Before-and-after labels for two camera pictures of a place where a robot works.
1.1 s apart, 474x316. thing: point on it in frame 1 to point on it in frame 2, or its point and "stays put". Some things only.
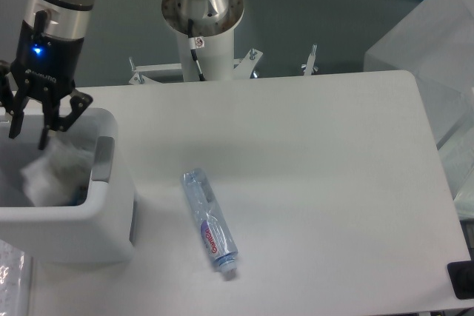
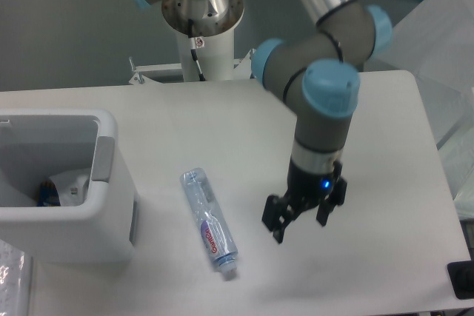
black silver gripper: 49,46 to 313,177
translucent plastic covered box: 435,45 stays put
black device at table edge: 462,277 stays put
